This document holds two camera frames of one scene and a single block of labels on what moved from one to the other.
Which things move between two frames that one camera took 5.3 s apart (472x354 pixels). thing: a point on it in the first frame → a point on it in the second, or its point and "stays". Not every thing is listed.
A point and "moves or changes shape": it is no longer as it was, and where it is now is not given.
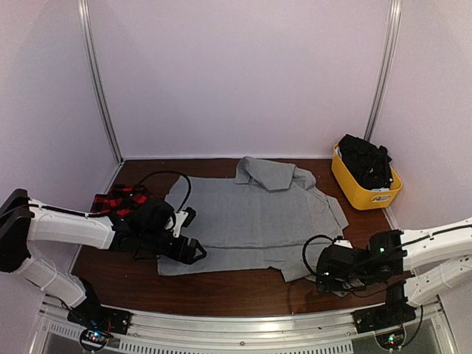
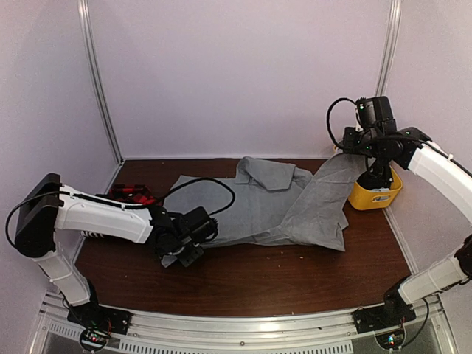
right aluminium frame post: x=394 y=15 stays
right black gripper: x=326 y=285 → x=349 y=146
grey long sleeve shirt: x=270 y=217 moves or changes shape
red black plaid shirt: x=119 y=199 stays
